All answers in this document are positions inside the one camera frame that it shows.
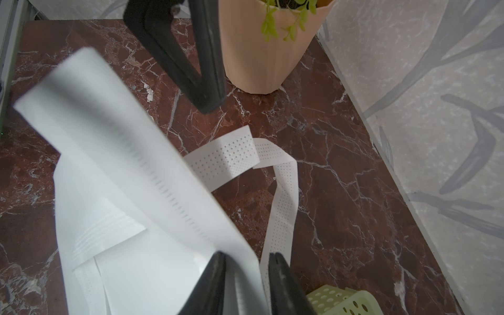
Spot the white insulated delivery bag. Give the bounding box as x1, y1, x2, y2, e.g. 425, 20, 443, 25
14, 48, 299, 314

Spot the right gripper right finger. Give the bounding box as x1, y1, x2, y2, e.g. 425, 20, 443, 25
269, 252, 316, 315

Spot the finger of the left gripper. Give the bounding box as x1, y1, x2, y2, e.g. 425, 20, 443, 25
123, 0, 227, 115

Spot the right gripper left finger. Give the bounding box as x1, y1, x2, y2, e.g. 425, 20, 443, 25
178, 251, 227, 315

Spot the green plastic basket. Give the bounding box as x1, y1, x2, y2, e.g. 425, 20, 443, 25
307, 285, 383, 315

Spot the flower bouquet in paper pot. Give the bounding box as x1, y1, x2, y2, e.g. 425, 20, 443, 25
219, 1, 335, 95

